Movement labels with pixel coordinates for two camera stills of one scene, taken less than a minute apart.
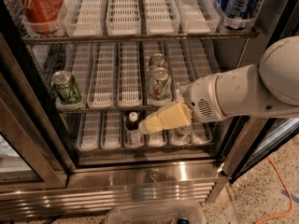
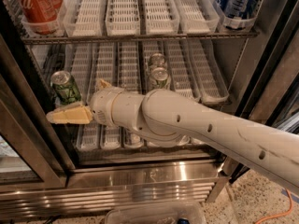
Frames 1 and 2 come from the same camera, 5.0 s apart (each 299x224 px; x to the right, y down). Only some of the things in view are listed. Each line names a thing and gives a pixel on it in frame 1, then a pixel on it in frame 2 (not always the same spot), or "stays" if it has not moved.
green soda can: x=65 y=87 stays
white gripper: x=201 y=97 → x=101 y=105
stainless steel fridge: x=82 y=65 stays
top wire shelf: x=134 y=36 stays
